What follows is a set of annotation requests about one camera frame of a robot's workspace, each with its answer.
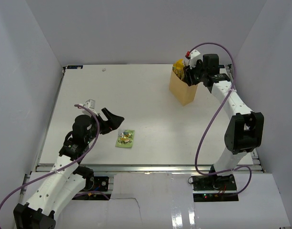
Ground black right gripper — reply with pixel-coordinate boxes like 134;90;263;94
184;60;208;87

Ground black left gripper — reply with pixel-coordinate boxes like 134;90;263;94
85;108;124;143

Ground yellow M&M packet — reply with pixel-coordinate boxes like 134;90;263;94
177;59;186;81
172;62;181;77

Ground green candy packet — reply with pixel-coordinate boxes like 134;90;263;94
115;129;135;148

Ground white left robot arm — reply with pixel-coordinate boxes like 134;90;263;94
13;105;124;229

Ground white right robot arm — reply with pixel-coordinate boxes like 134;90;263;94
184;50;264;190

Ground brown paper bag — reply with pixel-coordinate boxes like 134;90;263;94
169;71;198;106

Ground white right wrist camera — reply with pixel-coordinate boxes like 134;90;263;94
185;49;201;69

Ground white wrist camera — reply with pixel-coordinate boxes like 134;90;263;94
83;99;98;115
185;49;201;69

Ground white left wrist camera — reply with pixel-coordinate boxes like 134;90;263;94
83;99;98;115

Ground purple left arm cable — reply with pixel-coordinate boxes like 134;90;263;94
0;104;100;229

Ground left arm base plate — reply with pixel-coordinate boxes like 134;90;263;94
73;177;111;200

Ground aluminium table front rail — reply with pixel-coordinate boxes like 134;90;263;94
36;165;262;172

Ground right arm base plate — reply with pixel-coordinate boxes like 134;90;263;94
188;175;239;203

